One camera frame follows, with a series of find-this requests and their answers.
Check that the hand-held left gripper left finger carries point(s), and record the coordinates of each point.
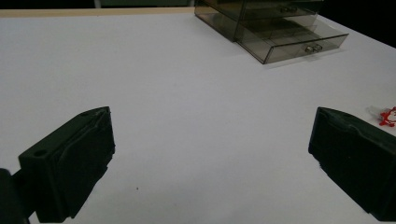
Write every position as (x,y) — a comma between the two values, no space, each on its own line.
(68,158)

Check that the smoky transparent drawer organizer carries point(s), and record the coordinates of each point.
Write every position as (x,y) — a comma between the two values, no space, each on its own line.
(249,15)

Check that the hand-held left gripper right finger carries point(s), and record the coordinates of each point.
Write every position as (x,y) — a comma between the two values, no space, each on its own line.
(355,155)

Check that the smoky transparent open drawer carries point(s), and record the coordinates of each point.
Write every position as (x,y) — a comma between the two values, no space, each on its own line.
(289,40)

